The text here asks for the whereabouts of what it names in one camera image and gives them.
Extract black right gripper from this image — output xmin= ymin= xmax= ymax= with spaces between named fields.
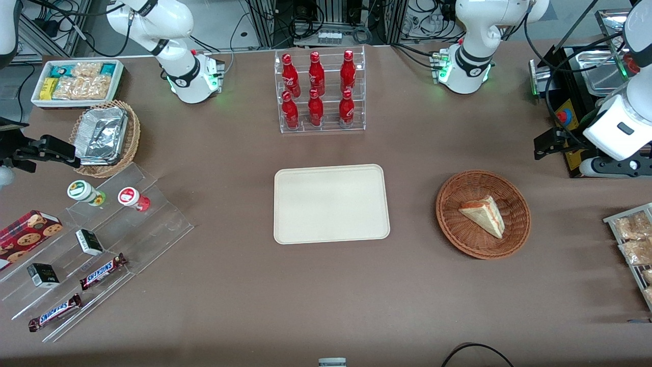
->
xmin=0 ymin=118 xmax=81 ymax=174

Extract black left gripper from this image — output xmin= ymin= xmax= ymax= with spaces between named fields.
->
xmin=534 ymin=127 xmax=592 ymax=161

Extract triangle sandwich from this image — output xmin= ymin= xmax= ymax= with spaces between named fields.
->
xmin=458 ymin=196 xmax=506 ymax=239

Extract light oval wicker basket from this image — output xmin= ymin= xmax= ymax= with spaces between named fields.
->
xmin=69 ymin=100 xmax=141 ymax=178

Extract round brown wicker basket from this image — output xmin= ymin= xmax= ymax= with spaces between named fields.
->
xmin=436 ymin=170 xmax=532 ymax=260

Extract beige rectangular tray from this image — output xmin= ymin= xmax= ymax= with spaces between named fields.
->
xmin=274 ymin=164 xmax=391 ymax=245

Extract green lid white cup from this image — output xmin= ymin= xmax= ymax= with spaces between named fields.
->
xmin=67 ymin=180 xmax=106 ymax=207

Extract aluminium foil container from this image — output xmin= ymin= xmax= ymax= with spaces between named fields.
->
xmin=75 ymin=107 xmax=129 ymax=166

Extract white rectangular snack bin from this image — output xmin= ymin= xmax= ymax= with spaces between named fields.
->
xmin=31 ymin=59 xmax=125 ymax=109

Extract black machine with yellow panel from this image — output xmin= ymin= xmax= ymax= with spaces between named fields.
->
xmin=529 ymin=43 xmax=652 ymax=179

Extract clear rice cracker bag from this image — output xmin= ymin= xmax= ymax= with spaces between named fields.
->
xmin=81 ymin=75 xmax=112 ymax=100
xmin=70 ymin=62 xmax=102 ymax=78
xmin=52 ymin=76 xmax=85 ymax=100

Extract red lid white cup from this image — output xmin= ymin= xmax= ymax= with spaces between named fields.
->
xmin=118 ymin=187 xmax=151 ymax=213

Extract stainless steel pan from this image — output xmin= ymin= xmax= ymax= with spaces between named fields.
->
xmin=570 ymin=48 xmax=630 ymax=96

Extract red plaid cookie box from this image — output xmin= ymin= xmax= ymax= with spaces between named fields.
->
xmin=0 ymin=210 xmax=64 ymax=271

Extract small black box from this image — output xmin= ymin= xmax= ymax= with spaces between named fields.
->
xmin=75 ymin=229 xmax=104 ymax=256
xmin=26 ymin=263 xmax=60 ymax=289

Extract clear acrylic stepped shelf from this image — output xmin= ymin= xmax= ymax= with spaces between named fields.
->
xmin=0 ymin=162 xmax=195 ymax=343

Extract Snickers chocolate bar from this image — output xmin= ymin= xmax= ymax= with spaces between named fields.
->
xmin=28 ymin=293 xmax=83 ymax=332
xmin=79 ymin=253 xmax=128 ymax=291

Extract stainless steel lid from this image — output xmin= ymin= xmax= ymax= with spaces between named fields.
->
xmin=595 ymin=8 xmax=637 ymax=80

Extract red cola bottle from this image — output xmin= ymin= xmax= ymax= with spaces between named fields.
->
xmin=338 ymin=89 xmax=356 ymax=128
xmin=281 ymin=91 xmax=300 ymax=130
xmin=307 ymin=89 xmax=325 ymax=127
xmin=308 ymin=51 xmax=326 ymax=96
xmin=281 ymin=53 xmax=302 ymax=98
xmin=340 ymin=49 xmax=357 ymax=94

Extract clear acrylic bottle rack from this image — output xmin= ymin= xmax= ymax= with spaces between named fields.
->
xmin=274 ymin=45 xmax=366 ymax=134

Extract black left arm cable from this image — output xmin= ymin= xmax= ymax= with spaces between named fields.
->
xmin=543 ymin=32 xmax=630 ymax=151

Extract silver wire rack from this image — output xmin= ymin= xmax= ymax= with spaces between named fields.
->
xmin=603 ymin=203 xmax=652 ymax=312

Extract black cable loop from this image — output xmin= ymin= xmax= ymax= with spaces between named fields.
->
xmin=441 ymin=343 xmax=515 ymax=367

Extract aluminium frame rack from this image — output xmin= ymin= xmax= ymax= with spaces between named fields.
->
xmin=243 ymin=0 xmax=408 ymax=47

